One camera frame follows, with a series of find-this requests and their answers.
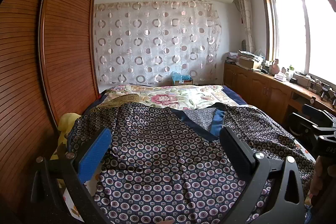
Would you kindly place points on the olive gold patterned pillow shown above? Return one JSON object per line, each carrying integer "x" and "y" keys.
{"x": 119, "y": 101}

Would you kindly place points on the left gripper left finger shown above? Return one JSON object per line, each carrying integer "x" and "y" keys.
{"x": 46, "y": 199}

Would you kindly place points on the orange print bed sheet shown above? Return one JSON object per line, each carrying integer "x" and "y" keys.
{"x": 81, "y": 198}

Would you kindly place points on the wooden louvered wardrobe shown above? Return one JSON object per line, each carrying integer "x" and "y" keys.
{"x": 47, "y": 70}

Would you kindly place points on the circle patterned wall curtain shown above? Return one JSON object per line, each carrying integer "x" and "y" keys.
{"x": 147, "y": 42}

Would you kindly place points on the stack of papers and boxes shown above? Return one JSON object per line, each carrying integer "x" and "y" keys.
{"x": 245, "y": 60}

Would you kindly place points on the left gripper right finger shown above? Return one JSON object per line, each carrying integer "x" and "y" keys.
{"x": 285, "y": 202}

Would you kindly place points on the yellow plush toy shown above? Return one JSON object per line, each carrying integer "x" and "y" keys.
{"x": 65, "y": 126}

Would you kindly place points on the floral quilt on bed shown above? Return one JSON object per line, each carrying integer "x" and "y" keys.
{"x": 181, "y": 97}

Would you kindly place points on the window with wooden frame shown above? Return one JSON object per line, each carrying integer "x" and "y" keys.
{"x": 301, "y": 36}

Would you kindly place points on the navy patterned satin garment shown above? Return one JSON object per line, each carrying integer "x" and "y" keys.
{"x": 163, "y": 164}

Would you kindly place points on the pink figurine on cabinet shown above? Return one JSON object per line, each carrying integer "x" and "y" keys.
{"x": 274, "y": 67}

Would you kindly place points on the person right hand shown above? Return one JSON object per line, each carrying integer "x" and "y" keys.
{"x": 320, "y": 169}

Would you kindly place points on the long wooden side cabinet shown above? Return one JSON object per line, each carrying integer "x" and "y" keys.
{"x": 275, "y": 98}

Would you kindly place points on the blue tissue box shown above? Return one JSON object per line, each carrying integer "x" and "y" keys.
{"x": 179, "y": 79}

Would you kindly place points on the beige window curtain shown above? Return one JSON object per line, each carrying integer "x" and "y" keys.
{"x": 246, "y": 15}

